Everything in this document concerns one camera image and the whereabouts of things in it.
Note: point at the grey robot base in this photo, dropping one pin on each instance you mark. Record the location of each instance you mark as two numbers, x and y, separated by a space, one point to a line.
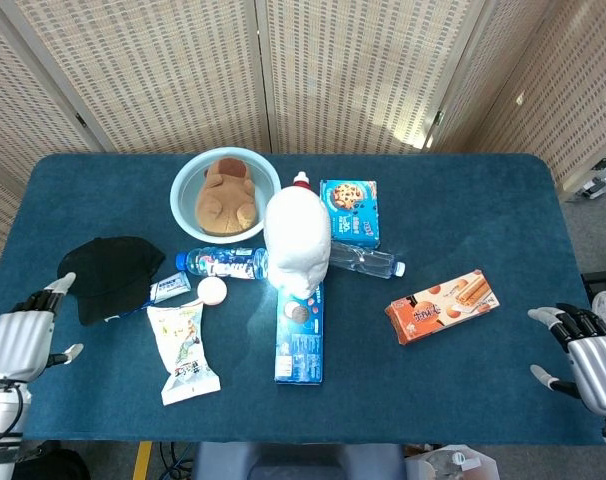
298 462

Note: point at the long blue sandwich cookie box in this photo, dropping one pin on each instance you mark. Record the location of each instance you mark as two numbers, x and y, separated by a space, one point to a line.
299 350

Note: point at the light blue plastic bowl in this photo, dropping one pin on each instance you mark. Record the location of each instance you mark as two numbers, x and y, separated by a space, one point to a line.
183 200

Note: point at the orange biscuit box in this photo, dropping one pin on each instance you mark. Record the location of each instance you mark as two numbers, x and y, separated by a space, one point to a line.
440 307

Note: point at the black baseball cap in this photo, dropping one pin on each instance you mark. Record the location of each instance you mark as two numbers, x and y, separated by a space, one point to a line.
110 275

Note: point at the clear plastic water bottle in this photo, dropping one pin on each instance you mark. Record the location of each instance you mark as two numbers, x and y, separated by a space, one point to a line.
368 261

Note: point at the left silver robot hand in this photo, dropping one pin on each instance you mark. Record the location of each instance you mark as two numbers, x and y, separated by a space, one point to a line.
18 345

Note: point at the white snack bag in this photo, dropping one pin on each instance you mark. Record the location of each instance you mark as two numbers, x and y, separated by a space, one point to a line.
183 350

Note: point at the black stand base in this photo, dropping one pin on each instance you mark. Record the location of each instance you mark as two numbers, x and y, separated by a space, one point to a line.
600 281

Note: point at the black screen hinge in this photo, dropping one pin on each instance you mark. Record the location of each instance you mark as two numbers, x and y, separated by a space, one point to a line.
438 118
80 120

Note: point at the blue white toothpaste tube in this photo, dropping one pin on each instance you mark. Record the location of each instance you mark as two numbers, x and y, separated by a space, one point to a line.
170 288

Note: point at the round peach coloured ball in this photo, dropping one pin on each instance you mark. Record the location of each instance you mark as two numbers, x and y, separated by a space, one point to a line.
212 291

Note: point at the blue chocolate chip cookie box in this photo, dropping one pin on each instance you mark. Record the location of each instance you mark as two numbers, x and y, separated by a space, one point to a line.
355 210

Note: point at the power strip with plugs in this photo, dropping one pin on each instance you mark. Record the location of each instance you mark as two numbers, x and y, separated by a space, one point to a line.
600 182

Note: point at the blue labelled drink bottle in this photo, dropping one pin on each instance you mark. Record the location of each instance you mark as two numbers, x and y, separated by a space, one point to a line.
223 264

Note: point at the woven folding screen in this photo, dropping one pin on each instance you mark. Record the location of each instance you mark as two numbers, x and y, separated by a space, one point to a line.
158 75

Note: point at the clear plastic container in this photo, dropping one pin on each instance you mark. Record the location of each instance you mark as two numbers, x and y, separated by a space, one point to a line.
453 465

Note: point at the blue felt table cover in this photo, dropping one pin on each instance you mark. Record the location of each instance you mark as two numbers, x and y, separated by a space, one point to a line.
458 210

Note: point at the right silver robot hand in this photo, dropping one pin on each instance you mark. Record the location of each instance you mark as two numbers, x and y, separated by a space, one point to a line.
598 375

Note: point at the white foam mannequin head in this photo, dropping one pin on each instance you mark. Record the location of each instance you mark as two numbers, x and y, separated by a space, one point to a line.
298 240

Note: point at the brown plush toy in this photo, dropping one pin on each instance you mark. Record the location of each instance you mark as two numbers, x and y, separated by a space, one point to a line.
225 200

